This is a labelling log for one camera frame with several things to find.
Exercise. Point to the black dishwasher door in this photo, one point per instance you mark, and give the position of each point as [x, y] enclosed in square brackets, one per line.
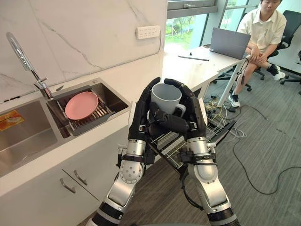
[225, 131]

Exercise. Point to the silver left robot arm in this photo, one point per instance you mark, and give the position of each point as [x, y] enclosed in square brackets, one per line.
[127, 174]

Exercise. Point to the white base cabinet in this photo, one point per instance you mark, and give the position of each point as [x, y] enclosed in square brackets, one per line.
[47, 202]

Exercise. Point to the thin black rod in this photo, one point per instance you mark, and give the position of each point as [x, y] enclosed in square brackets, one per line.
[192, 58]

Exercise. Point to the white desk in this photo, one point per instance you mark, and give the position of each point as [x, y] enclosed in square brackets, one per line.
[229, 87]

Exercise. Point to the white wall power strip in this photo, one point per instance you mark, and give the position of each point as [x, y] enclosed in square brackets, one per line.
[148, 32]

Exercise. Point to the white ceramic mug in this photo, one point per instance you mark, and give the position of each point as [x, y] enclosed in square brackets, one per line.
[164, 101]

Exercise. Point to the grey laptop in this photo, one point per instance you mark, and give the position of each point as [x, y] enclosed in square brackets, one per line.
[229, 43]

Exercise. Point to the black office chair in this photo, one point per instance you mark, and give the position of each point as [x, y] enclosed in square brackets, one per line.
[288, 26]
[245, 85]
[292, 70]

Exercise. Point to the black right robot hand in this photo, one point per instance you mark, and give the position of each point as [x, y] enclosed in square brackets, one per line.
[195, 117]

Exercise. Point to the chrome faucet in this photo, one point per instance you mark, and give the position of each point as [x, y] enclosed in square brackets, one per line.
[22, 56]

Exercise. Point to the window with grey frame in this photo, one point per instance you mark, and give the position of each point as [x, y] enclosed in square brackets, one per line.
[188, 10]

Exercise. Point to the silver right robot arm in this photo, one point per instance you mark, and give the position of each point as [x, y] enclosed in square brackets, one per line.
[207, 174]

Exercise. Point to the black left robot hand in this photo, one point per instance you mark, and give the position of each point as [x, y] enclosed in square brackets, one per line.
[138, 117]

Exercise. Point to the orange sink sticker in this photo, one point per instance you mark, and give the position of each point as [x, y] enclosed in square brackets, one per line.
[10, 120]

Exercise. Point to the black sink drain rack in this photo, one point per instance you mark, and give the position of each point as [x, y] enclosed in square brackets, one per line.
[103, 115]

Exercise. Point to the steel sink with orange sticker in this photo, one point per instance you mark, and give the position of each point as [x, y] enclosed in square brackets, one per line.
[23, 141]

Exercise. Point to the pink plate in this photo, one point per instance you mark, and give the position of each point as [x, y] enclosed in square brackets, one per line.
[81, 106]

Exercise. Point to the person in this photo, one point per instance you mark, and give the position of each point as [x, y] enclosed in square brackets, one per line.
[263, 26]

